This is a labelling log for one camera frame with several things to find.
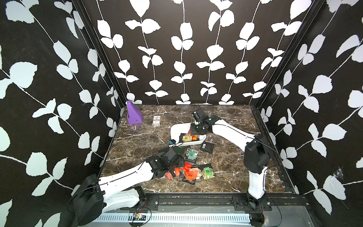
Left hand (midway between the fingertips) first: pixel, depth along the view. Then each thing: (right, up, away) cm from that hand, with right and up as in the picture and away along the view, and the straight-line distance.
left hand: (185, 157), depth 80 cm
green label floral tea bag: (+4, -2, +12) cm, 13 cm away
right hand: (+4, +16, +10) cm, 19 cm away
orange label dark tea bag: (+7, +8, +20) cm, 22 cm away
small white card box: (-23, +20, +28) cm, 41 cm away
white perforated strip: (-4, -28, -10) cm, 30 cm away
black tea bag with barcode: (+15, +3, +16) cm, 22 cm away
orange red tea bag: (+3, -11, +3) cm, 12 cm away
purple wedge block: (-38, +25, +23) cm, 51 cm away
